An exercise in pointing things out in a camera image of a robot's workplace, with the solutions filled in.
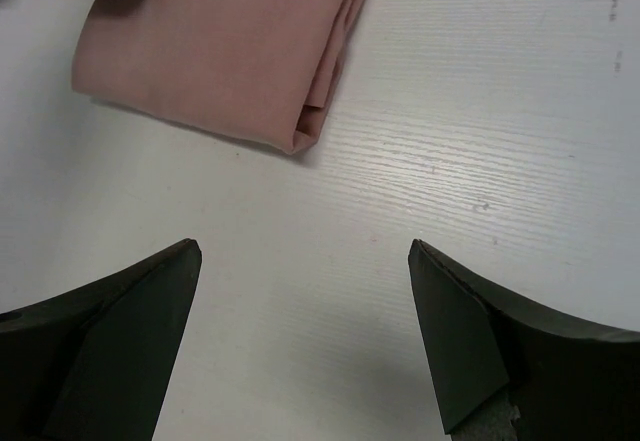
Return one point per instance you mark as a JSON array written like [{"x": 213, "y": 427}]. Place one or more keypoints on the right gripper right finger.
[{"x": 505, "y": 367}]

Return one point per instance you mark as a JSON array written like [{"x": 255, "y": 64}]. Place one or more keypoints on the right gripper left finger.
[{"x": 94, "y": 363}]

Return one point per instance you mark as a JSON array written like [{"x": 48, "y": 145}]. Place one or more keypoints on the pink printed t-shirt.
[{"x": 263, "y": 71}]

